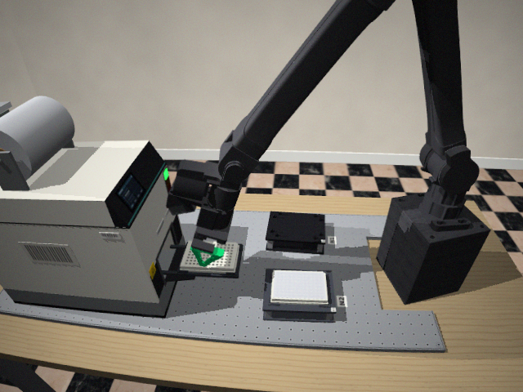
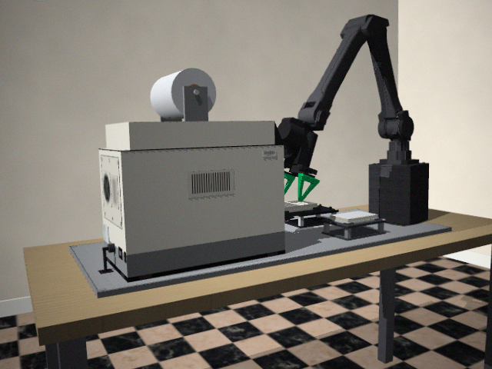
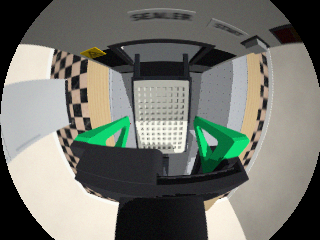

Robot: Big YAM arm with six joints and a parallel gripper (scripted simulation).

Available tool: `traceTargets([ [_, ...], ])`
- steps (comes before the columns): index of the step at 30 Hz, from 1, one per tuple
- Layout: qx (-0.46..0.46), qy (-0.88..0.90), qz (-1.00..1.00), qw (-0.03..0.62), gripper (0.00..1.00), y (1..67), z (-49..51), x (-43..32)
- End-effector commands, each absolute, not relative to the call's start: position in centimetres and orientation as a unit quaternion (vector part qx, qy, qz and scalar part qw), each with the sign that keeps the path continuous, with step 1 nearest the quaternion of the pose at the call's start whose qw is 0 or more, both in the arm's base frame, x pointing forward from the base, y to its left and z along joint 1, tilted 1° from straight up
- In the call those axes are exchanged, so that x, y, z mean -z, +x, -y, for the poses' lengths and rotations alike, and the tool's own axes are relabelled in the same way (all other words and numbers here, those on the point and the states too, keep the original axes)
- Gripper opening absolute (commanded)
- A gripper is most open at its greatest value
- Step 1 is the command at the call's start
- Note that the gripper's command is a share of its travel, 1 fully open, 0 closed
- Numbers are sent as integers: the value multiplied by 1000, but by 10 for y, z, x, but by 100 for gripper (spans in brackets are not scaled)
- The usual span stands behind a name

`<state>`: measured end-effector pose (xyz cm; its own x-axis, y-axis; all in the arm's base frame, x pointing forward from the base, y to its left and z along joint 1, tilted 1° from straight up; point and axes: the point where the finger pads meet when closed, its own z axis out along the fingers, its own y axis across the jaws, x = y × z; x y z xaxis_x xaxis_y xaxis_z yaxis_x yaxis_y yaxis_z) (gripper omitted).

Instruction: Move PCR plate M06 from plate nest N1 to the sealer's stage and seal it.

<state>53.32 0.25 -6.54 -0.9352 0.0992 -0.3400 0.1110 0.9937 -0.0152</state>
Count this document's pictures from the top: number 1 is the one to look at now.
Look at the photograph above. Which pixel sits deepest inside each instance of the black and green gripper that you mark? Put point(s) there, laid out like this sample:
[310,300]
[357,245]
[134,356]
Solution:
[219,233]

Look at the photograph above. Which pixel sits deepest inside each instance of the grey cylinder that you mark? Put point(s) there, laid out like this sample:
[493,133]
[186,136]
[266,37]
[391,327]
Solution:
[35,131]

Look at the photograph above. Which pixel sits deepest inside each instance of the white well plate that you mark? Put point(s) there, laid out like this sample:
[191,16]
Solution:
[227,264]

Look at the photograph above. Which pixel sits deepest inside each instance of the white flat plate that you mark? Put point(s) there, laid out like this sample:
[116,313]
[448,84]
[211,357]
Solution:
[299,287]

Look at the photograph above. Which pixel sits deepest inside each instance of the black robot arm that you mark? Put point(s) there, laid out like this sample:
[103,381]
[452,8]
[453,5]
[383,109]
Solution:
[438,38]

